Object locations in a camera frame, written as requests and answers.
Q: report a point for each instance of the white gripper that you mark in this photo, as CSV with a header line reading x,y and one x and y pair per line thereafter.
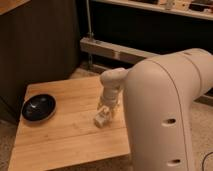
x,y
109,98

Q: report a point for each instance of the white plastic bottle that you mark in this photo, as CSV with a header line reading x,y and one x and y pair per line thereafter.
x,y
102,118

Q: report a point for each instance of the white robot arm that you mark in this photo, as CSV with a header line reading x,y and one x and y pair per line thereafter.
x,y
159,137

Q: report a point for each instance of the black ceramic bowl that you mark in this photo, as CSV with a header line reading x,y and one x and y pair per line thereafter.
x,y
38,107

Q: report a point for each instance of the wooden table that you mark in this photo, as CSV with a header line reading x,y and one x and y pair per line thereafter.
x,y
69,137

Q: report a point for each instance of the grey metal beam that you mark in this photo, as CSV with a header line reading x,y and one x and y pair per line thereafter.
x,y
116,51

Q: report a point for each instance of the metal vertical pole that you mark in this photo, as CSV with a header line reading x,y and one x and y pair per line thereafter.
x,y
90,32

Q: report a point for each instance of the dark wooden cabinet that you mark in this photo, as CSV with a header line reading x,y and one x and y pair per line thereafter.
x,y
39,42

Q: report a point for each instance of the wooden shelf with items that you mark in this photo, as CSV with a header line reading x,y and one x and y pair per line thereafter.
x,y
200,9

